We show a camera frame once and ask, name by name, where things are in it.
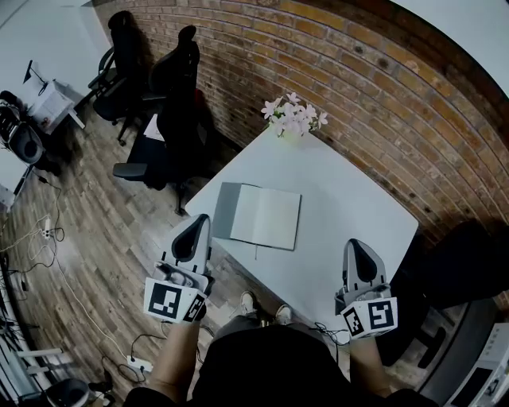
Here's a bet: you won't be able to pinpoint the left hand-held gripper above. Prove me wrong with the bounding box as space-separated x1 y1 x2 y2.
142 213 216 325

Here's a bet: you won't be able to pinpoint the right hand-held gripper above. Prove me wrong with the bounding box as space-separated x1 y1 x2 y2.
333 238 399 340

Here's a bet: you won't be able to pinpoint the grey notebook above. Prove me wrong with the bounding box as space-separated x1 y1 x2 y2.
212 181 303 262

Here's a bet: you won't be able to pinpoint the person's left forearm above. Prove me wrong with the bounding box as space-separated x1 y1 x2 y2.
146 319 200 403

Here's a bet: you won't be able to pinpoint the person's right forearm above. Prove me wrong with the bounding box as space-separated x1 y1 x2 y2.
348 335 394 399

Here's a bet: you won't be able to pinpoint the person's left shoe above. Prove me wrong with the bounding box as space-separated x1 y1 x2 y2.
238 290 258 317

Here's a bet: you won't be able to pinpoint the person's shoe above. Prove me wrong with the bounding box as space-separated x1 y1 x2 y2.
238 290 258 317
274 303 293 325

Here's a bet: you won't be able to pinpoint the black mesh office chair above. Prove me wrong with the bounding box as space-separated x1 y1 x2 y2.
372 219 509 367

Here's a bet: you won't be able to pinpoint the person's right shoe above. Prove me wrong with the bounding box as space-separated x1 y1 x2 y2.
274 303 293 325

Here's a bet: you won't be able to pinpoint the person's grey trousers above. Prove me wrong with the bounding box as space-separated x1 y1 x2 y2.
216 312 320 339

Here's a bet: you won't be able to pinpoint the paper sheets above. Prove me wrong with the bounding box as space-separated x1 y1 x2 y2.
142 114 166 142

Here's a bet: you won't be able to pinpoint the black office chair with headrest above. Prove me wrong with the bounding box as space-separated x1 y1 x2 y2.
112 25 224 216

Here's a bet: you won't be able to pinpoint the white desk with microwave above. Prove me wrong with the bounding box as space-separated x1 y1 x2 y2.
418 297 499 399

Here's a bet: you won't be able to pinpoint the person's black shirt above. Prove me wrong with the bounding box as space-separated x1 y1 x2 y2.
122 323 439 407

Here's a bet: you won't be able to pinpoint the white microwave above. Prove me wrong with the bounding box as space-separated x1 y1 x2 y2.
444 323 509 407

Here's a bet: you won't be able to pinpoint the white flowers in pot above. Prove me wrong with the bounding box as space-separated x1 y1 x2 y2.
260 91 329 141

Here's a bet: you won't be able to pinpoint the black office chair without headrest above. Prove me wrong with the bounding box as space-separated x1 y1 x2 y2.
87 10 153 147

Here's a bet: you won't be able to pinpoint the small white desk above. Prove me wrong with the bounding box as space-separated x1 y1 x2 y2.
21 59 87 135

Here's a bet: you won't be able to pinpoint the black desk lamp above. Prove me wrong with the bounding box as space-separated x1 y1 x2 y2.
22 59 52 97

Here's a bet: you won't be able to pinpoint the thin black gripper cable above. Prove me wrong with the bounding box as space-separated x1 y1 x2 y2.
309 320 352 347

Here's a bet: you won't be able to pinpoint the white cable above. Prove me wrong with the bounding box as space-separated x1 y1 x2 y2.
0 221 133 359

